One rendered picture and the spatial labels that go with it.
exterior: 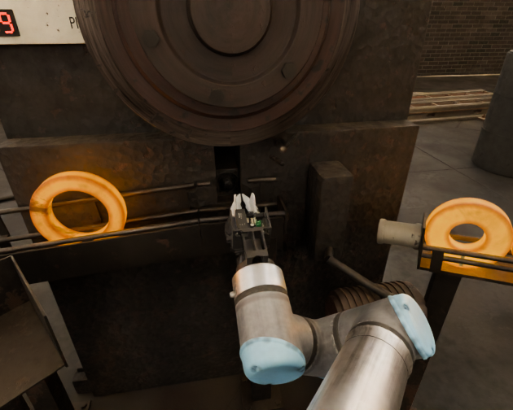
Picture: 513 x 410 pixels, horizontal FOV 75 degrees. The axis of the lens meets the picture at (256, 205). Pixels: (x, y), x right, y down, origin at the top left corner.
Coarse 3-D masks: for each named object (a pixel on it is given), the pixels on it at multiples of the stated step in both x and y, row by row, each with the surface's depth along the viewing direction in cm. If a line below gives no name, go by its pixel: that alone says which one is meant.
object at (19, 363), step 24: (0, 264) 61; (0, 288) 63; (24, 288) 64; (0, 312) 64; (24, 312) 65; (0, 336) 60; (24, 336) 60; (48, 336) 60; (0, 360) 56; (24, 360) 56; (48, 360) 56; (0, 384) 53; (24, 384) 53; (0, 408) 50; (24, 408) 61
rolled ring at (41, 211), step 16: (64, 176) 67; (80, 176) 68; (96, 176) 71; (48, 192) 68; (96, 192) 70; (112, 192) 71; (32, 208) 69; (48, 208) 71; (112, 208) 72; (48, 224) 71; (112, 224) 74; (48, 240) 73
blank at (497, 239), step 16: (448, 208) 69; (464, 208) 67; (480, 208) 66; (496, 208) 66; (432, 224) 71; (448, 224) 70; (480, 224) 67; (496, 224) 66; (432, 240) 73; (448, 240) 72; (480, 240) 71; (496, 240) 67; (512, 240) 66; (464, 256) 72
